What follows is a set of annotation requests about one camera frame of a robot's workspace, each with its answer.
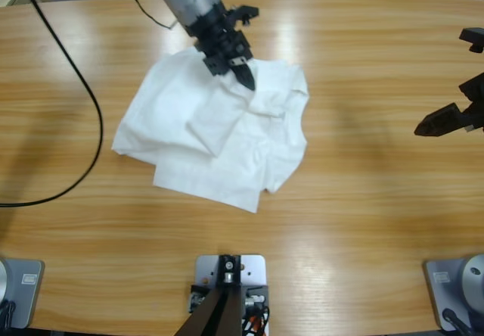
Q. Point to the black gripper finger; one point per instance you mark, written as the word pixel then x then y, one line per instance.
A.
pixel 474 88
pixel 440 122
pixel 245 76
pixel 238 62

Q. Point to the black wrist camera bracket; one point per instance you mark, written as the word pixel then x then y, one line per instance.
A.
pixel 246 12
pixel 474 37

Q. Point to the white mounting block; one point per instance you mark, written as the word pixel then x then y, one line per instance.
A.
pixel 206 268

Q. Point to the white label sticker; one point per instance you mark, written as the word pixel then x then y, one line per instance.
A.
pixel 441 277
pixel 29 279

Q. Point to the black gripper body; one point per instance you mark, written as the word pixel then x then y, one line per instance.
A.
pixel 219 41
pixel 477 116

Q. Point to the white t-shirt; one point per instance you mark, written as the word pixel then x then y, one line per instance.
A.
pixel 189 135

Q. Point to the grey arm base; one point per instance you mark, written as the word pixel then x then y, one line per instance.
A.
pixel 26 302
pixel 438 298

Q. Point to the silver cylindrical fitting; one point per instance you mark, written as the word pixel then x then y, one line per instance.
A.
pixel 254 301
pixel 194 300

